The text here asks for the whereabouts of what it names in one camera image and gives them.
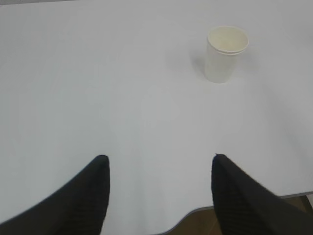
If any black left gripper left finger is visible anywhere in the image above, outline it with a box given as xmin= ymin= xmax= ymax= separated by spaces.
xmin=0 ymin=155 xmax=110 ymax=235

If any white paper cup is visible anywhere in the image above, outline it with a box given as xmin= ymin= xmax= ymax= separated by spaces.
xmin=204 ymin=25 xmax=249 ymax=84

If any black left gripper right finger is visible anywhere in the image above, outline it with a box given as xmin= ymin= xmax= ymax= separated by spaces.
xmin=211 ymin=154 xmax=313 ymax=235

